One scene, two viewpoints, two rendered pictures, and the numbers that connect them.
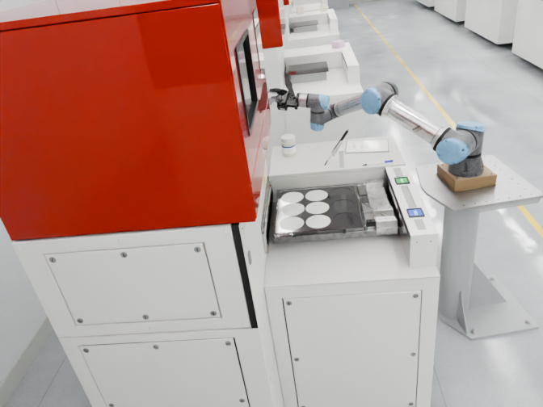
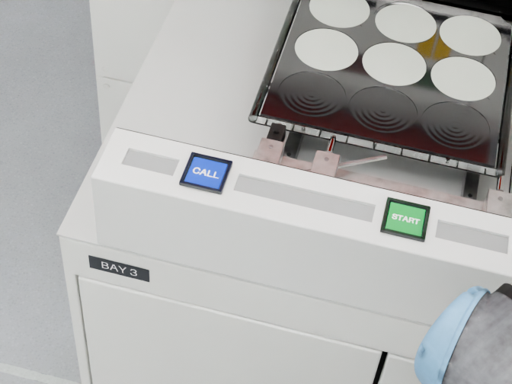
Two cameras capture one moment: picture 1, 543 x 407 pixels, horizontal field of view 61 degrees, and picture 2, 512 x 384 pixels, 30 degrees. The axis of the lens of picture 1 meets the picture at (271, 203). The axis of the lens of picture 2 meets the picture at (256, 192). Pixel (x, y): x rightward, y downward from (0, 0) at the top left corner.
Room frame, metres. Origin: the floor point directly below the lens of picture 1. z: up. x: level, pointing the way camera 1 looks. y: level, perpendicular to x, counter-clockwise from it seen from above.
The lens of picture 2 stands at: (1.54, -1.34, 1.88)
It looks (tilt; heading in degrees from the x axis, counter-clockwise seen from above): 49 degrees down; 93
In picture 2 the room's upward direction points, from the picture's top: 5 degrees clockwise
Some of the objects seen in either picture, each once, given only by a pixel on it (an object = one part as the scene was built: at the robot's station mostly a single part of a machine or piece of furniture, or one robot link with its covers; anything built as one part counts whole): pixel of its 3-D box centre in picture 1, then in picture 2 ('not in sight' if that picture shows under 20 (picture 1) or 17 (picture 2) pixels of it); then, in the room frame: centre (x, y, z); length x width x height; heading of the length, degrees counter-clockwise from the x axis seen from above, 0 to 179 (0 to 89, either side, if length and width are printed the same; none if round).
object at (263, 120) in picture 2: (360, 204); (374, 145); (1.65, -0.37, 0.90); 0.38 x 0.01 x 0.01; 173
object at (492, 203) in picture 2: (374, 183); (496, 218); (1.82, -0.48, 0.89); 0.08 x 0.03 x 0.03; 83
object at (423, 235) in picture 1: (407, 211); (302, 232); (1.56, -0.54, 0.89); 0.55 x 0.09 x 0.14; 173
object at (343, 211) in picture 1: (317, 207); (394, 65); (1.67, -0.19, 0.90); 0.34 x 0.34 x 0.01; 83
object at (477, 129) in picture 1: (468, 136); not in sight; (1.85, -0.91, 1.04); 0.13 x 0.12 x 0.14; 133
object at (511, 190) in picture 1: (468, 192); not in sight; (1.85, -0.93, 0.75); 0.45 x 0.44 x 0.13; 92
